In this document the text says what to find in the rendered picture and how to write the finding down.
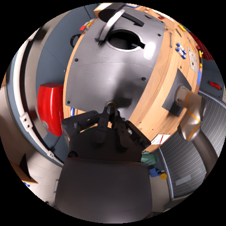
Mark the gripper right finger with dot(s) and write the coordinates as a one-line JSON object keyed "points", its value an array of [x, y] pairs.
{"points": [[130, 130]]}

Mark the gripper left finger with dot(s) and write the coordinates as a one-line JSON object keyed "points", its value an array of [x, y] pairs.
{"points": [[83, 118]]}

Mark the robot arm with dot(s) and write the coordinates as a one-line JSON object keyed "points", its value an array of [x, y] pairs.
{"points": [[190, 98]]}

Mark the grey sheet under arm foot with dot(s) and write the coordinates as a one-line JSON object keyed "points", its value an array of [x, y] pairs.
{"points": [[173, 84]]}

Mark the brass lock cylinder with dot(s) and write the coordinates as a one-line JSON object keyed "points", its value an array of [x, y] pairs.
{"points": [[111, 104]]}

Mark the grey fuel cap jig body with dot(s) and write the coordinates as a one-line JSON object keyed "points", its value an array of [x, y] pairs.
{"points": [[106, 70]]}

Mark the white block with blue ends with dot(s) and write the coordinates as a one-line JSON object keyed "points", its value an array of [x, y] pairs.
{"points": [[181, 47], [180, 53]]}

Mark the grey round release button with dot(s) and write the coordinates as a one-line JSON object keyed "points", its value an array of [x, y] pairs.
{"points": [[149, 16]]}

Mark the white notepad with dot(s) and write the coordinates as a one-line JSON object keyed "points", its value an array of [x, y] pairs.
{"points": [[158, 140]]}

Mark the red pencil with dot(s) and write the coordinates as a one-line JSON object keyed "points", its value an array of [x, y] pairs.
{"points": [[161, 139]]}

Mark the green bench vise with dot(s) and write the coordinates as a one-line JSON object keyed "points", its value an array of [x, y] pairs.
{"points": [[150, 158]]}

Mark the red container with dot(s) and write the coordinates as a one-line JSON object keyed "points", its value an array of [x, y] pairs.
{"points": [[50, 107]]}

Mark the blue machine with yellow wheel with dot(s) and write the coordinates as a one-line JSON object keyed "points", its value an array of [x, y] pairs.
{"points": [[154, 172]]}

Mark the grey roller door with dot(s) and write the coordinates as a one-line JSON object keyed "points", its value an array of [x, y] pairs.
{"points": [[185, 158]]}

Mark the blue flat piece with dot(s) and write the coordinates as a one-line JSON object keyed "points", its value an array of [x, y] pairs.
{"points": [[199, 77]]}

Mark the grey metal ruler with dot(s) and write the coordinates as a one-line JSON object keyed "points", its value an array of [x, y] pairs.
{"points": [[170, 39]]}

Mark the red yellow black hammer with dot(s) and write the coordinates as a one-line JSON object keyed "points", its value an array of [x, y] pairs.
{"points": [[200, 58]]}

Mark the brown cardboard box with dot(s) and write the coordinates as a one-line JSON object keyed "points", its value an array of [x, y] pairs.
{"points": [[97, 10]]}

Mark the red tool chest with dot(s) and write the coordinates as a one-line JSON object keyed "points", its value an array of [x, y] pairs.
{"points": [[203, 47]]}

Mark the red flat device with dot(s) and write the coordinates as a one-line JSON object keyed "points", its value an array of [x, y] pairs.
{"points": [[160, 17]]}

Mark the red wall-mounted box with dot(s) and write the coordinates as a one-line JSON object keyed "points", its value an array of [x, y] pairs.
{"points": [[215, 85]]}

